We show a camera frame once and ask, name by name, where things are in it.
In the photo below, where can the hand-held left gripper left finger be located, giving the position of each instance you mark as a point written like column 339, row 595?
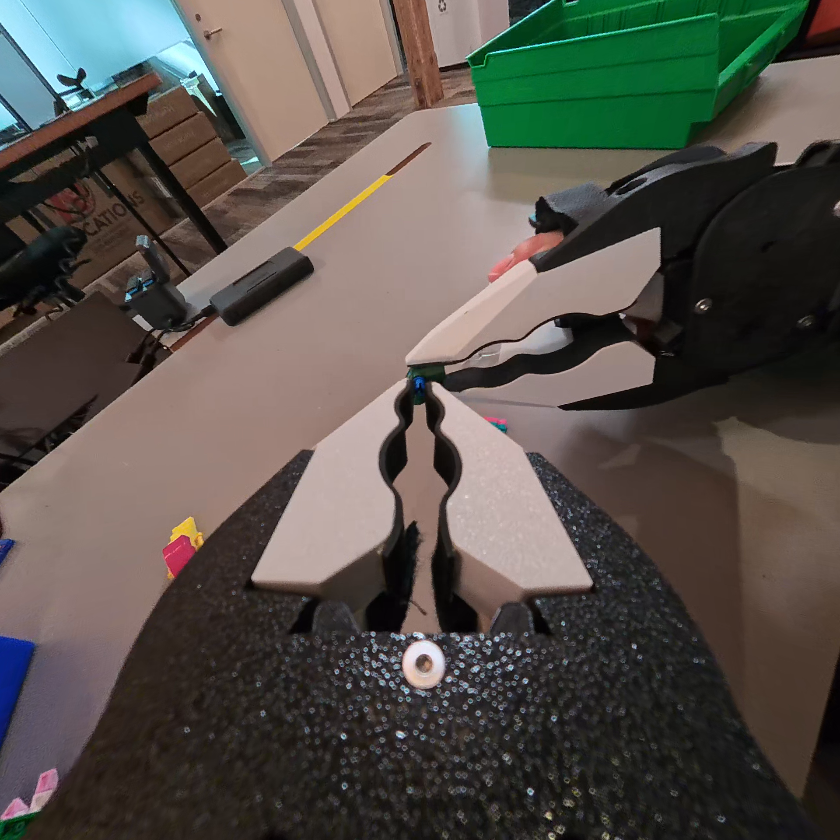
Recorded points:
column 328, row 525

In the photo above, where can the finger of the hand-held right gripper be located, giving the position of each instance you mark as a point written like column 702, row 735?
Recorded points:
column 610, row 367
column 558, row 289

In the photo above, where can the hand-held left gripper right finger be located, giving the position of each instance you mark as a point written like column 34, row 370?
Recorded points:
column 512, row 525

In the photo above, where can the small green blue lego assembly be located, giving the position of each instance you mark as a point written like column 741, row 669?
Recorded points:
column 420, row 379

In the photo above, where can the pink green lego piece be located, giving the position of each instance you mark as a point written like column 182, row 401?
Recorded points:
column 495, row 424

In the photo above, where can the yellow pink lego piece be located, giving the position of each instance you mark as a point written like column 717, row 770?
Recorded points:
column 180, row 548

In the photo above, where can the small blue lego piece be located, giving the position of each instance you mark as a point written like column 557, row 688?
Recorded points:
column 5, row 551

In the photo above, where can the blue lego plate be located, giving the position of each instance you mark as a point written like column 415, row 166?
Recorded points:
column 13, row 682

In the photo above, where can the person's right hand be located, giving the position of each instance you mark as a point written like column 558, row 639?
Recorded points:
column 525, row 253

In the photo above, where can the green plastic bin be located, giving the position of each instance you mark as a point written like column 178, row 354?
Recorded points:
column 761, row 39
column 590, row 118

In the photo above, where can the yellow tape strip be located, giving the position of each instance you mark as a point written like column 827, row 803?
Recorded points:
column 341, row 213

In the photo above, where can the flat black power bank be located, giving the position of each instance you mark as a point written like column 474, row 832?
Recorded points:
column 262, row 289

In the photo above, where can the orange bin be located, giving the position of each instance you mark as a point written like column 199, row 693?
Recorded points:
column 823, row 19

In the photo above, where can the black charging dock blue inserts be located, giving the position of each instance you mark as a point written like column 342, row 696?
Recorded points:
column 157, row 298

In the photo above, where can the brown chair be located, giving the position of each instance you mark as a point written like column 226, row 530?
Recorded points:
column 65, row 374

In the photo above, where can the cream door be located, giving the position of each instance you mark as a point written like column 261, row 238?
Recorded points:
column 262, row 65
column 361, row 46

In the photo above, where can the black office chair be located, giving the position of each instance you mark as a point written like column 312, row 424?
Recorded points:
column 39, row 262

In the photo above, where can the stack of cardboard boxes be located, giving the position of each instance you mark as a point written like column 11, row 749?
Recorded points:
column 190, row 151

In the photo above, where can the pink green blocks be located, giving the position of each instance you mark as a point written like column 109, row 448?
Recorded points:
column 33, row 804

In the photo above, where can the wooden desk black legs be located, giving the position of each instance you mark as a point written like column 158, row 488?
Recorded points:
column 85, row 108

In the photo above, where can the small dark bird figure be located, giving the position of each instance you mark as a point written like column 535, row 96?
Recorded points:
column 71, row 79

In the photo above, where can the wooden post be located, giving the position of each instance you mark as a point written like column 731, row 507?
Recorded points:
column 420, row 52

